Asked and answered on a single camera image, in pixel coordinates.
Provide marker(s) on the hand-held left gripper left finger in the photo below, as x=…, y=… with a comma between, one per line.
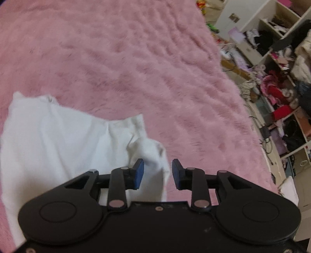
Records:
x=139, y=174

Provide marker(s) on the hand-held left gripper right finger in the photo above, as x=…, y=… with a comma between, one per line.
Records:
x=176, y=174

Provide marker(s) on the white shirt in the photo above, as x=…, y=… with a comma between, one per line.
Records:
x=60, y=141

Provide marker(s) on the pile of colourful clothes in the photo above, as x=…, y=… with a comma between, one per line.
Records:
x=277, y=94

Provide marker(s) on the black clothes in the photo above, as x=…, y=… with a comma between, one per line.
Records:
x=266, y=42

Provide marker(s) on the basket of dried flowers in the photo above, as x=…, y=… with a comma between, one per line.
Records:
x=249, y=90

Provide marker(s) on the pink fluffy blanket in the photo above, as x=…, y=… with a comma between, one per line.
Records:
x=121, y=60

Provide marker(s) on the white cushion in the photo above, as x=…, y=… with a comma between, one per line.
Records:
x=289, y=191

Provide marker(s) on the green packet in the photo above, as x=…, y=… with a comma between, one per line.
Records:
x=212, y=28

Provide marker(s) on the white table lamp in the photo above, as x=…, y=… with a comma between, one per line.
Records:
x=236, y=35

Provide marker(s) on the red yellow snack bag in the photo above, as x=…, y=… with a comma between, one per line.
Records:
x=200, y=6

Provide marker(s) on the white fluffy coat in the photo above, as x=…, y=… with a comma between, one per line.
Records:
x=302, y=60

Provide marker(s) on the white shelf unit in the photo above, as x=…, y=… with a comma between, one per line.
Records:
x=279, y=26

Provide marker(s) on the wall switch plate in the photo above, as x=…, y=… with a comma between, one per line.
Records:
x=234, y=17

